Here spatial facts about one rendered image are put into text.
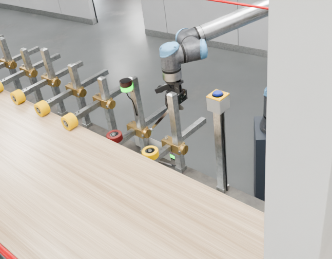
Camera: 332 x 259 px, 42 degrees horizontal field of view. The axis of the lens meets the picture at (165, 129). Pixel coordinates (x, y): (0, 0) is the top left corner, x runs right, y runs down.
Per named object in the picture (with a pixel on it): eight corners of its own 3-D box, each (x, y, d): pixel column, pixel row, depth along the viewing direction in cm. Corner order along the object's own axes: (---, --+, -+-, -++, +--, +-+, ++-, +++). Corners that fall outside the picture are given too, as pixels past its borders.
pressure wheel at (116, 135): (118, 144, 228) (114, 127, 221) (128, 149, 223) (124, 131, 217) (106, 152, 223) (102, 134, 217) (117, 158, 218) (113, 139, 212)
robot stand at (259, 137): (253, 187, 304) (253, 116, 270) (290, 187, 300) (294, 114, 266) (255, 213, 283) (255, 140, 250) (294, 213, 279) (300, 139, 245)
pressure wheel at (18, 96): (17, 86, 254) (26, 95, 252) (17, 94, 260) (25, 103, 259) (8, 90, 251) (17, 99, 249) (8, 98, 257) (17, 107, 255)
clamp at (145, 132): (134, 127, 235) (132, 119, 232) (152, 135, 227) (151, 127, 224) (127, 132, 232) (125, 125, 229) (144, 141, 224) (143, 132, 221)
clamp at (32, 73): (27, 70, 289) (25, 63, 286) (39, 75, 281) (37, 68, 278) (20, 74, 285) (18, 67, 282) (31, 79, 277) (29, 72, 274)
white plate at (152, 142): (136, 144, 242) (133, 130, 237) (171, 160, 227) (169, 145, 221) (135, 145, 242) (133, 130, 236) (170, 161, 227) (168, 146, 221)
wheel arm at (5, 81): (58, 56, 300) (56, 52, 298) (61, 57, 298) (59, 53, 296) (-5, 87, 271) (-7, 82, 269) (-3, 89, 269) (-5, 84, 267)
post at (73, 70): (90, 131, 270) (71, 61, 243) (93, 132, 268) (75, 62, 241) (85, 133, 268) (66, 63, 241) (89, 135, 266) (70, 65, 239)
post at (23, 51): (44, 110, 300) (23, 46, 273) (47, 111, 298) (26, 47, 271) (40, 112, 298) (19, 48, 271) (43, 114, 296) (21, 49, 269)
